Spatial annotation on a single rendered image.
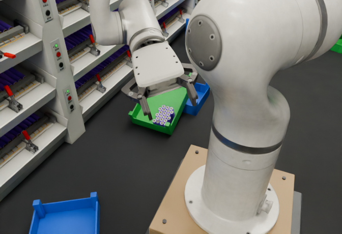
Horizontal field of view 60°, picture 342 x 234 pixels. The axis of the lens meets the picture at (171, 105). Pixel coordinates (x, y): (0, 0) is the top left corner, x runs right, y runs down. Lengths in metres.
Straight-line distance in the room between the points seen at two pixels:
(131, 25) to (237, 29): 0.40
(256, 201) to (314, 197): 0.66
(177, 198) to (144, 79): 0.25
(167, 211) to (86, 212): 0.54
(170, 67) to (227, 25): 0.30
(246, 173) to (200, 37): 0.25
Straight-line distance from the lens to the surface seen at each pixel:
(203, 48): 0.34
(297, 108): 1.60
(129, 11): 0.72
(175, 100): 1.41
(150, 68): 0.61
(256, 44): 0.33
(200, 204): 0.62
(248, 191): 0.54
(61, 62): 1.17
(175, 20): 2.19
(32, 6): 1.06
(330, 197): 1.25
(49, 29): 1.11
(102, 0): 0.67
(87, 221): 1.09
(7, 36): 1.06
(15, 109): 1.10
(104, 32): 0.69
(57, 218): 1.12
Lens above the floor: 0.90
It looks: 37 degrees down
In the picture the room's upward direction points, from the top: straight up
